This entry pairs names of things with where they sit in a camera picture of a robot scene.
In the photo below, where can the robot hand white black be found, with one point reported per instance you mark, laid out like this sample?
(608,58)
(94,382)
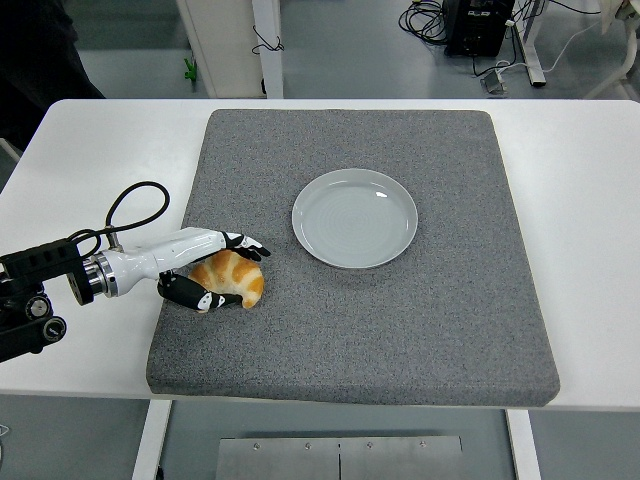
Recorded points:
(165,252)

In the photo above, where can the golden croissant bread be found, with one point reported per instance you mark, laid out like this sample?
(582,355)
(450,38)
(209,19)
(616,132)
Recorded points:
(240,277)

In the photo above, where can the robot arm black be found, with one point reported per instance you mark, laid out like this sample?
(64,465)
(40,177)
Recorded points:
(35,260)

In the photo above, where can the light grey round plate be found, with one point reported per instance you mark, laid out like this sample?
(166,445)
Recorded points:
(350,225)

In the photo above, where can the grey metal plate with screws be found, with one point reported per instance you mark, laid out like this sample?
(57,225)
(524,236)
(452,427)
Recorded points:
(280,460)

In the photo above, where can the small green object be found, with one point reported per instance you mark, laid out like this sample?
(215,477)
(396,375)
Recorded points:
(189,70)

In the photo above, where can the white table leg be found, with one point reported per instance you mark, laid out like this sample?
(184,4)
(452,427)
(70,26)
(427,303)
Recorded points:
(150,440)
(524,445)

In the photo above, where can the grey felt mat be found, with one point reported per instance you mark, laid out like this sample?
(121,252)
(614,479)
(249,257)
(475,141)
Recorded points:
(350,325)

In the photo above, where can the white desk side panel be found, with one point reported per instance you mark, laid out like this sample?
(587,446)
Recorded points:
(235,50)

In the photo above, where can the person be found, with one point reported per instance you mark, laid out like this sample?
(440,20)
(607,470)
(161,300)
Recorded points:
(35,55)

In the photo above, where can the grey power adapter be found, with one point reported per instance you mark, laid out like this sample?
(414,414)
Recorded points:
(495,82)

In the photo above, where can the black computer case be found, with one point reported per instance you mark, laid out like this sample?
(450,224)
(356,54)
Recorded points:
(475,30)

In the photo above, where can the white metal desk leg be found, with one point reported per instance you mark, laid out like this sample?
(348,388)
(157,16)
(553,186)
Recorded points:
(532,55)

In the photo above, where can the white curved chair leg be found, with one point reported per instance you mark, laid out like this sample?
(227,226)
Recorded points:
(627,50)

